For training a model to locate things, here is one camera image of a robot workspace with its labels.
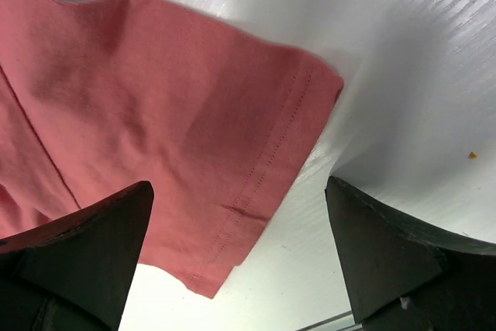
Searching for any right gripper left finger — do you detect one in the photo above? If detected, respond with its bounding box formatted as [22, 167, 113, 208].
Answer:
[1, 181, 153, 330]

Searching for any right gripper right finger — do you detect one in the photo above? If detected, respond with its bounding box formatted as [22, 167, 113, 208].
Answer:
[325, 177, 495, 330]

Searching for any red t shirt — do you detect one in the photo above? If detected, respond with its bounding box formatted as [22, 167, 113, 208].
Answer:
[1, 0, 343, 298]

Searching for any aluminium front rail frame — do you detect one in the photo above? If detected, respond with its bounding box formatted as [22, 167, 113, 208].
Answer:
[298, 311, 363, 331]

